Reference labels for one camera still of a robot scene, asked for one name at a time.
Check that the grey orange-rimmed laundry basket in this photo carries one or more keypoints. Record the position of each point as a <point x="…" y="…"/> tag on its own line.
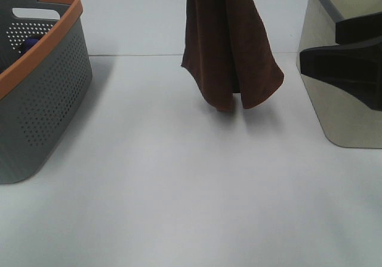
<point x="42" y="89"/>

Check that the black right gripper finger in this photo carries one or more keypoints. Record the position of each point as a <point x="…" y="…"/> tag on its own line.
<point x="354" y="68"/>
<point x="358" y="29"/>

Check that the brown towel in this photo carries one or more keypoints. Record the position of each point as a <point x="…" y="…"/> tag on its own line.
<point x="227" y="51"/>

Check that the blue towel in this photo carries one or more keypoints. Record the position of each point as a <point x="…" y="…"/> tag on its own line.
<point x="27" y="45"/>

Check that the beige grey-rimmed basket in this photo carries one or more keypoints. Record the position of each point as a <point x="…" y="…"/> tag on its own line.
<point x="345" y="120"/>

